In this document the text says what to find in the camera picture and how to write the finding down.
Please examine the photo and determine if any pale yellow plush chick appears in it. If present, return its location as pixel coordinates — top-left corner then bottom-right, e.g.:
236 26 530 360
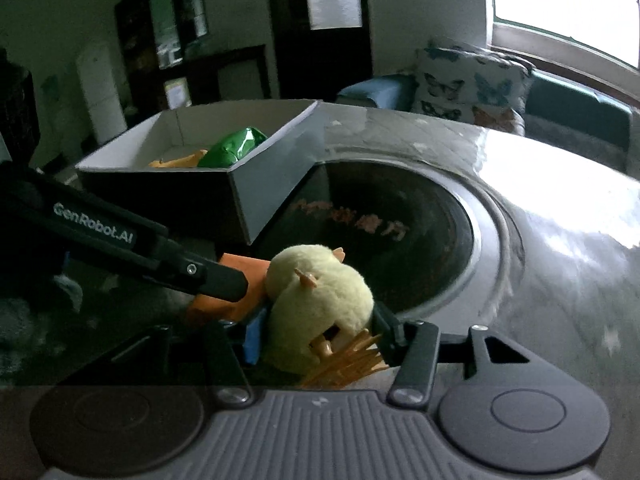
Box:
265 244 374 376

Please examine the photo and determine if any orange bear figure toy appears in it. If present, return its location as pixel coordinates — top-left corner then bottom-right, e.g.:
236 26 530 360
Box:
148 150 207 169

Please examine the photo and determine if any green snack packet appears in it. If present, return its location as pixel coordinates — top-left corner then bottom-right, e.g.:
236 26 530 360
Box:
198 127 267 169

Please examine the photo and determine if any grey knitted sleeve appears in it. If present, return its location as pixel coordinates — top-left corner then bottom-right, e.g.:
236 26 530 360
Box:
1 274 84 384

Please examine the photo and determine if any white refrigerator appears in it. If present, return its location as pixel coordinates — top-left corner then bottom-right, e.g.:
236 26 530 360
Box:
76 42 127 145

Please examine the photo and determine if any white cardboard box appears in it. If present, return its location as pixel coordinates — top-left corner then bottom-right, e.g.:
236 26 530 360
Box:
76 100 324 249

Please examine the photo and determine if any butterfly print pillow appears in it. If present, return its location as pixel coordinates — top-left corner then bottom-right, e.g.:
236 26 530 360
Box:
411 46 534 136

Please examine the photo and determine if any dark wooden cabinet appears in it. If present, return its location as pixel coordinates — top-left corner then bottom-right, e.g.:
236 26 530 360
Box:
188 44 272 105

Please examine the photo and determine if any teal sofa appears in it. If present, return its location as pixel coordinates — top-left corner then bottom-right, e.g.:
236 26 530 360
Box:
335 66 640 176

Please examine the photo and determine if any dark door with glass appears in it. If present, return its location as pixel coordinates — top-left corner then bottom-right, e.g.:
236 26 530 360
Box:
269 0 373 102

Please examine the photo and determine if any window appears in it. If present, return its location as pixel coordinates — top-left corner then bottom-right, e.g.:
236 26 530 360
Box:
491 0 639 101

